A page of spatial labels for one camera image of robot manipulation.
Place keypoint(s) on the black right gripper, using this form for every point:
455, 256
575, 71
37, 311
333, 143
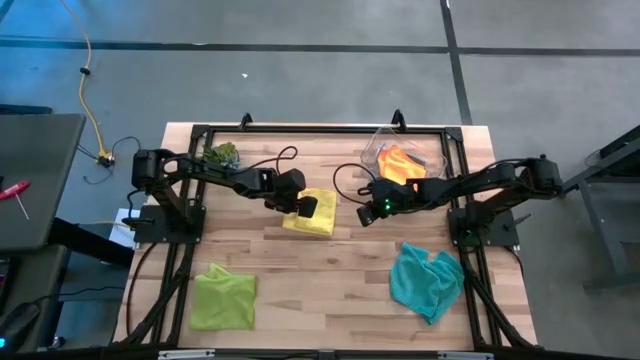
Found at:
395, 197

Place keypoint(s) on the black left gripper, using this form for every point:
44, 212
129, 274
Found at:
285, 190

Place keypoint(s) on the orange microfiber towel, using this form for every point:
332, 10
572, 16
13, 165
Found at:
400, 165

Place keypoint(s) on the yellow microfiber towel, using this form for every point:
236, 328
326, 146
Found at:
320, 220

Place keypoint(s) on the clear plastic bin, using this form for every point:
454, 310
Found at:
380, 142

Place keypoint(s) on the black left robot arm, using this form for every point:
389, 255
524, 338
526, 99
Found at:
210, 172

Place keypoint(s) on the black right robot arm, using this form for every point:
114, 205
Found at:
480, 182

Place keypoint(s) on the teal microfiber towel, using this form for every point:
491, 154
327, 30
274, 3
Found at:
425, 285

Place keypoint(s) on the lime green microfiber towel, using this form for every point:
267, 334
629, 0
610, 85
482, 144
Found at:
222, 300

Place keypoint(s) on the potted succulent plant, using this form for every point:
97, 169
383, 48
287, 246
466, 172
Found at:
222, 154

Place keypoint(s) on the white paper sheet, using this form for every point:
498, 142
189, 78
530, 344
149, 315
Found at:
122, 235

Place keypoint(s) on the grey metal stand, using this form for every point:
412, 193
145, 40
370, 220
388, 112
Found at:
605, 220

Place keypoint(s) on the grey side table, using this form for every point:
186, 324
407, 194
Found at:
35, 180

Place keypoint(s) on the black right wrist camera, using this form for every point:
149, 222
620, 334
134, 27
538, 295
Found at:
366, 215

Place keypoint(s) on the black aluminium table frame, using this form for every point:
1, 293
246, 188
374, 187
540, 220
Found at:
325, 129

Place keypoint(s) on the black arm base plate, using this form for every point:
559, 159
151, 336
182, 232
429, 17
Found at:
150, 232
500, 232

